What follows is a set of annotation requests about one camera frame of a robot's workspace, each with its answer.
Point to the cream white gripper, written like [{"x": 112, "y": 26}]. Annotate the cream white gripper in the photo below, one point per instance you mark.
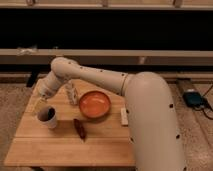
[{"x": 47, "y": 88}]

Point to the orange ceramic bowl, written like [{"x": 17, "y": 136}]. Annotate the orange ceramic bowl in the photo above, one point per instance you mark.
[{"x": 94, "y": 104}]

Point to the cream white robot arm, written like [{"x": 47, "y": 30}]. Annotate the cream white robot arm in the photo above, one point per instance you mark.
[{"x": 152, "y": 118}]

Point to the white paper cup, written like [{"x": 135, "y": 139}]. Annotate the white paper cup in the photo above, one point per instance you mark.
[{"x": 47, "y": 116}]

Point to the small white bottle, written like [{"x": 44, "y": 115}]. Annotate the small white bottle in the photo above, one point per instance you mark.
[{"x": 72, "y": 93}]

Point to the wooden table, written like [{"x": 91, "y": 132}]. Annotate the wooden table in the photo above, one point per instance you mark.
[{"x": 107, "y": 142}]

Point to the red chip bag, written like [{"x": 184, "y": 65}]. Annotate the red chip bag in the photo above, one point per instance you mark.
[{"x": 80, "y": 129}]

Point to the small wooden block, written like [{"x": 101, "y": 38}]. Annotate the small wooden block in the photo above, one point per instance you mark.
[{"x": 124, "y": 120}]

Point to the dark blue power adapter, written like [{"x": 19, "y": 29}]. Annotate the dark blue power adapter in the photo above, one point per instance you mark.
[{"x": 193, "y": 98}]

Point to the grey metal rail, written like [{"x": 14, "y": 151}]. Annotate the grey metal rail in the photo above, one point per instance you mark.
[{"x": 107, "y": 57}]

